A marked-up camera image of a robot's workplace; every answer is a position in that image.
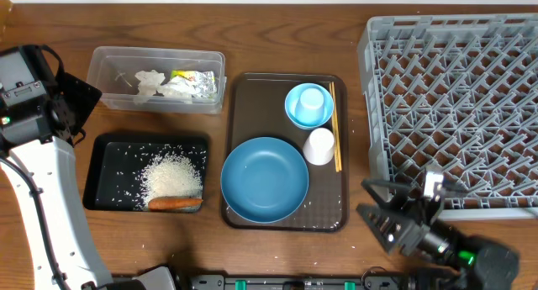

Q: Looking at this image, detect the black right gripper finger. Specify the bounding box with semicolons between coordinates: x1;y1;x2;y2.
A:
361;179;406;206
356;204;414;254

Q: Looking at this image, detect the white tissue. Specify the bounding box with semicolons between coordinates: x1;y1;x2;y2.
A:
156;76;196;98
134;70;166;104

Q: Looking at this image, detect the dark blue plate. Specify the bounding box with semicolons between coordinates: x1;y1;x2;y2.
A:
220;137;309;224

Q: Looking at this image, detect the pile of white rice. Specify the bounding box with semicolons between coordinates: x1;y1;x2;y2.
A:
136;153;203;210

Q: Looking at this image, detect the silver foil snack wrapper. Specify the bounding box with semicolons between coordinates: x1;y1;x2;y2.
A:
171;70;218;98

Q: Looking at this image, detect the orange carrot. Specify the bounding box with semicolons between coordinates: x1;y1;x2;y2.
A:
148;197;203;211

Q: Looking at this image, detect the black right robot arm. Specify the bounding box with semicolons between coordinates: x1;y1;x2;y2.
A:
356;179;520;290

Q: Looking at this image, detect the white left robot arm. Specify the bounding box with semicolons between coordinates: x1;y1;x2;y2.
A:
1;45;177;290

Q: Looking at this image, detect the black waste tray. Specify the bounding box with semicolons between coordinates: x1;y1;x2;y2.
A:
82;133;208;212

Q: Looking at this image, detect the grey dishwasher rack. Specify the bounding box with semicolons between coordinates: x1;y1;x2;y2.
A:
357;13;537;220

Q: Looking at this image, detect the clear plastic bin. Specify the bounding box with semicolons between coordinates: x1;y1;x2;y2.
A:
87;46;226;114

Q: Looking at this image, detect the pale pink cup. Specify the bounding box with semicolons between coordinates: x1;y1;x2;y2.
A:
303;128;335;166

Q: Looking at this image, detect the light blue cup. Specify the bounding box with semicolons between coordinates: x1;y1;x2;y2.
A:
295;88;324;125

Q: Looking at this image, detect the wooden chopstick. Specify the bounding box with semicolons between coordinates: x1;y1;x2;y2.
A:
330;82;345;172
327;82;341;172

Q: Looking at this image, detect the light blue bowl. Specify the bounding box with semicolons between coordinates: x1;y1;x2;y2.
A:
284;83;334;129

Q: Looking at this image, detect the dark brown serving tray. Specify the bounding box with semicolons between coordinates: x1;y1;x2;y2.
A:
221;73;349;233

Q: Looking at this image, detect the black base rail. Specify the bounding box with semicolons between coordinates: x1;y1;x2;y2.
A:
112;264;463;290

